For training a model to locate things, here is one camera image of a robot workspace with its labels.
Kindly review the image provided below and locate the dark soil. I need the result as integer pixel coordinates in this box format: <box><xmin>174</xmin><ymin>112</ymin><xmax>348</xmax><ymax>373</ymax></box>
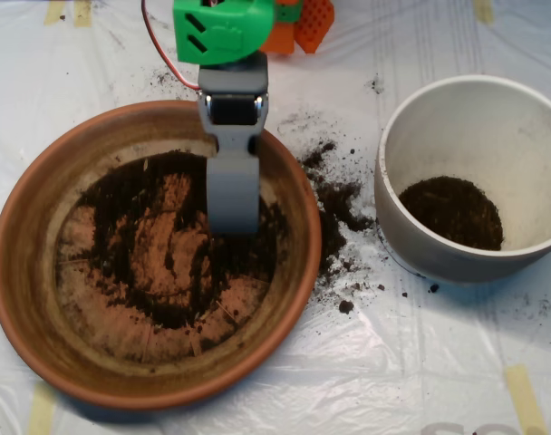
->
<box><xmin>398</xmin><ymin>177</ymin><xmax>505</xmax><ymax>252</ymax></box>
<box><xmin>69</xmin><ymin>151</ymin><xmax>290</xmax><ymax>332</ymax></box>

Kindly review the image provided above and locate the clear plastic cover sheet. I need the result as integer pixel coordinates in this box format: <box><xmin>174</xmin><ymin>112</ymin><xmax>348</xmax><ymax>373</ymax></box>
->
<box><xmin>0</xmin><ymin>0</ymin><xmax>551</xmax><ymax>435</ymax></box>

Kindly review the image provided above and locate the terracotta plant saucer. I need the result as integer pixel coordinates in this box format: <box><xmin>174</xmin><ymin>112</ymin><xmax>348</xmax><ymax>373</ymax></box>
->
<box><xmin>0</xmin><ymin>100</ymin><xmax>323</xmax><ymax>411</ymax></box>

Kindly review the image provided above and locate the beige masking tape strip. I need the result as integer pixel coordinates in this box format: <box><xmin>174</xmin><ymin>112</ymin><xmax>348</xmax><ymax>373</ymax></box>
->
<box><xmin>73</xmin><ymin>0</ymin><xmax>93</xmax><ymax>27</ymax></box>
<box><xmin>43</xmin><ymin>0</ymin><xmax>64</xmax><ymax>24</ymax></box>
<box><xmin>473</xmin><ymin>0</ymin><xmax>495</xmax><ymax>24</ymax></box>
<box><xmin>28</xmin><ymin>384</ymin><xmax>57</xmax><ymax>435</ymax></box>
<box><xmin>505</xmin><ymin>364</ymin><xmax>548</xmax><ymax>435</ymax></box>

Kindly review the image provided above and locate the white ceramic pot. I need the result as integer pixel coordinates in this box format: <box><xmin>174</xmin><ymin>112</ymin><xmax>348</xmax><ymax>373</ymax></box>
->
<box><xmin>373</xmin><ymin>74</ymin><xmax>551</xmax><ymax>285</ymax></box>

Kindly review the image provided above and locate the spilled soil pile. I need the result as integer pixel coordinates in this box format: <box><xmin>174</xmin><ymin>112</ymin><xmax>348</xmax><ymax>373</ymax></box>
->
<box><xmin>300</xmin><ymin>140</ymin><xmax>374</xmax><ymax>277</ymax></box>

